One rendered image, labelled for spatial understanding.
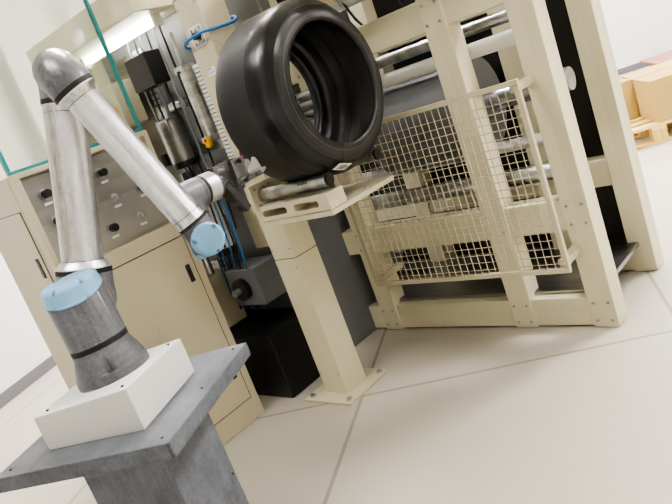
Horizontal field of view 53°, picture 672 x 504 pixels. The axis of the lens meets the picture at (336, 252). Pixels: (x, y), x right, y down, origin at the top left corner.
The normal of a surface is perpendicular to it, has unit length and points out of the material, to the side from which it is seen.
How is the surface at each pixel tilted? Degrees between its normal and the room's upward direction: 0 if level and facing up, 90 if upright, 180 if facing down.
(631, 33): 90
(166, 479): 90
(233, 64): 58
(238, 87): 73
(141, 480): 90
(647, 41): 90
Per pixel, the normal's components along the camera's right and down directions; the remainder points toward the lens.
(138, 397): 0.92, -0.26
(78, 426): -0.22, 0.32
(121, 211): 0.72, -0.09
